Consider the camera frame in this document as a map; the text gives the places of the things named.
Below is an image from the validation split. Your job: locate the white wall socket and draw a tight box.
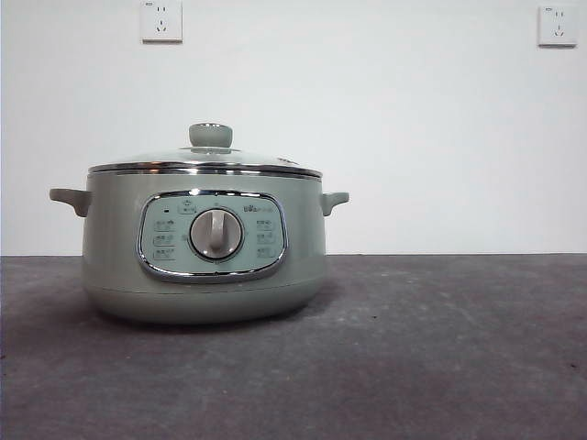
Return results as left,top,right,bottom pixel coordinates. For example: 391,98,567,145
140,0,183,45
537,3,578,49

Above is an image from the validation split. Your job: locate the glass lid with green knob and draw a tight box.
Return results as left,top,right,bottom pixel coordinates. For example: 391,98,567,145
87,121,323,177

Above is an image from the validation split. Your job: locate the pale green electric pot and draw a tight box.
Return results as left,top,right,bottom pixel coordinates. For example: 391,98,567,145
49,170,350,326

